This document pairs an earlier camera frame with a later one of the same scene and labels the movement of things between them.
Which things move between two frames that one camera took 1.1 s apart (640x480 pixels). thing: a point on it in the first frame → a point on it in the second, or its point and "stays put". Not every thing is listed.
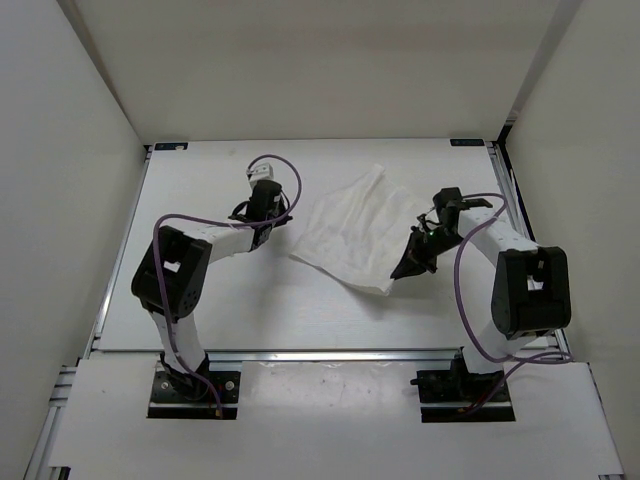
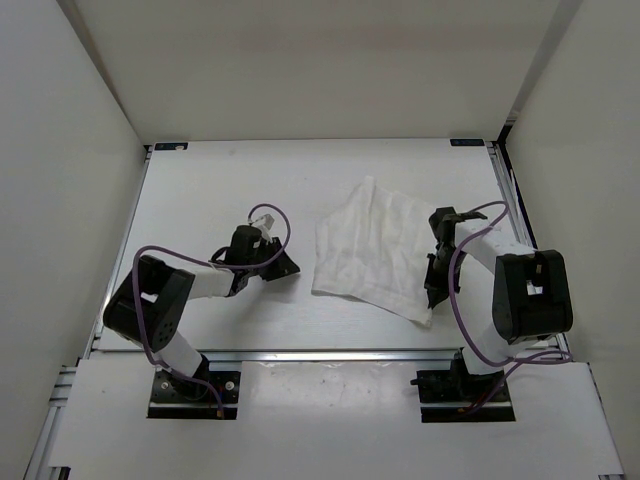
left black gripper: (281, 206) → (284, 267)
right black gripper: (414, 261) → (438, 289)
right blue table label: (467, 142) stays put
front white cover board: (334, 415) stays put
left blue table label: (170, 146) stays put
